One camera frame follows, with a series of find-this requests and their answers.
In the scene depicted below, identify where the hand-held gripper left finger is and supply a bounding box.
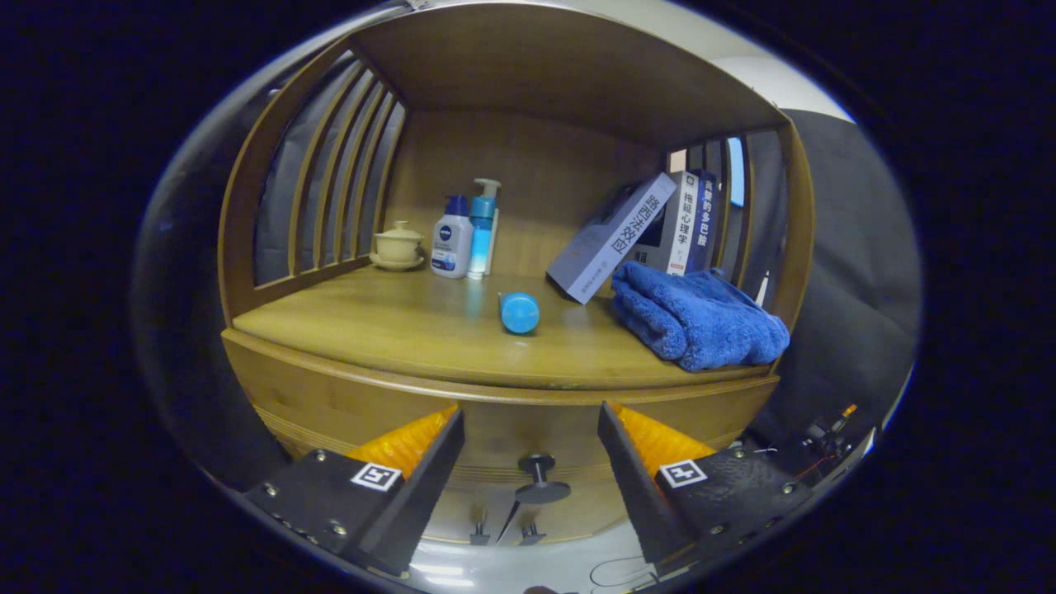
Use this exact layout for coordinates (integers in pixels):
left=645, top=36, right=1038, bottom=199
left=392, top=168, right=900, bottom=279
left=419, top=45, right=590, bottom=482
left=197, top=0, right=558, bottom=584
left=243, top=404, right=465, bottom=578

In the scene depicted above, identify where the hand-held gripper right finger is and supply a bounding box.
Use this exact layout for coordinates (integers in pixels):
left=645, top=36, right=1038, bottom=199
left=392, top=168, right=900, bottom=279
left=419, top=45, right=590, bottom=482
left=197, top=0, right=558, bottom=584
left=597, top=401, right=813, bottom=578

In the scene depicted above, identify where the wooden drawer with black knob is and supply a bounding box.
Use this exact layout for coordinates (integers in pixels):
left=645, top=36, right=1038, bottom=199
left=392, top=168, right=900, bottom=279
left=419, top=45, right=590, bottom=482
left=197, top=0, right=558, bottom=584
left=221, top=330, right=780, bottom=506

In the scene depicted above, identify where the blue and white tube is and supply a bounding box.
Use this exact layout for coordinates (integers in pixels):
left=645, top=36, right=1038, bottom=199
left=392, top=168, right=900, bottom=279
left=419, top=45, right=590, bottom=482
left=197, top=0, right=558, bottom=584
left=497, top=290, right=541, bottom=335

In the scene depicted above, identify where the wooden cabinet door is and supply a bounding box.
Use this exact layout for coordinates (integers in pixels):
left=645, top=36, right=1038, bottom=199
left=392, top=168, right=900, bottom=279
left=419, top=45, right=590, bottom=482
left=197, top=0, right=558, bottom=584
left=503, top=491, right=632, bottom=545
left=429, top=495, right=512, bottom=547

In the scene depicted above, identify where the wooden countertop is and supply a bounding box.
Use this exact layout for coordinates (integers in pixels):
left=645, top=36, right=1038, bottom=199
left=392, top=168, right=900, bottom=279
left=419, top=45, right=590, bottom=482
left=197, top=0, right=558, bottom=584
left=231, top=264, right=772, bottom=390

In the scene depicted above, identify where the wooden cabinet with shelf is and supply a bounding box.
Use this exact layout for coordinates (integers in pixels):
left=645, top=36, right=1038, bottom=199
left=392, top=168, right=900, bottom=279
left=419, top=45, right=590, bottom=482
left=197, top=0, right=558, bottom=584
left=216, top=4, right=818, bottom=545

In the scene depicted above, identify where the blue folded towel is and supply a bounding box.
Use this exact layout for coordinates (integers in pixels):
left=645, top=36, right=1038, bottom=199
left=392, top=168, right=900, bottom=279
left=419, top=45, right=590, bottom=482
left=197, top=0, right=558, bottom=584
left=610, top=261, right=791, bottom=372

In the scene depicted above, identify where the orange and black tool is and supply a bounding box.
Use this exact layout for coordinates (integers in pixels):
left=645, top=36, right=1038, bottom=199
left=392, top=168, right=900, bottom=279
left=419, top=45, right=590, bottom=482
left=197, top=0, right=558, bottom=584
left=804, top=403, right=859, bottom=459

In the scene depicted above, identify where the beige lidded teacup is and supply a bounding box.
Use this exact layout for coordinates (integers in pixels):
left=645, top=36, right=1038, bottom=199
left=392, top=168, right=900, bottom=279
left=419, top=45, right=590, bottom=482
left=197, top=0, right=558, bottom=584
left=369, top=220, right=426, bottom=272

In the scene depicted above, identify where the white lotion bottle blue cap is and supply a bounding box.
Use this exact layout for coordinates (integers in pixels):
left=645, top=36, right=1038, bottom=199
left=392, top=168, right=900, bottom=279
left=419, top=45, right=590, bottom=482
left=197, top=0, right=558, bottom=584
left=430, top=195, right=474, bottom=279

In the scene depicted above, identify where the grey book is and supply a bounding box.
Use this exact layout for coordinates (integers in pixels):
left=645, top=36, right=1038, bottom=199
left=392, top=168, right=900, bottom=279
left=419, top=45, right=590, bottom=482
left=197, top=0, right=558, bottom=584
left=546, top=172, right=677, bottom=305

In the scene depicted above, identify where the blue pump bottle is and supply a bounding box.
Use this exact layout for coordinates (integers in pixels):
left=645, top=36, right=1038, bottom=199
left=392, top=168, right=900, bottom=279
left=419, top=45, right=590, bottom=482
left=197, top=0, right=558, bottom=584
left=467, top=178, right=502, bottom=281

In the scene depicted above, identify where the white-spined book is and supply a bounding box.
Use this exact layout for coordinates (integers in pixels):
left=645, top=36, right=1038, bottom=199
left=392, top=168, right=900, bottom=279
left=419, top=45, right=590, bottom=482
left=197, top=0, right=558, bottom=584
left=639, top=171, right=700, bottom=276

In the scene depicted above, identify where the dark blue book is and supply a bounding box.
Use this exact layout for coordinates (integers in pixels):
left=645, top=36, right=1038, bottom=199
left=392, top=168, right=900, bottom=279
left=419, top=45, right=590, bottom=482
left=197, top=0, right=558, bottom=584
left=685, top=169, right=720, bottom=273

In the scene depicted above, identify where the black cable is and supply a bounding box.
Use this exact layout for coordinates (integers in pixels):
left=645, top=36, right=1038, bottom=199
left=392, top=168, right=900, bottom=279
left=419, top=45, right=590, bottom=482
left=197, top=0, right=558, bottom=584
left=590, top=557, right=653, bottom=588

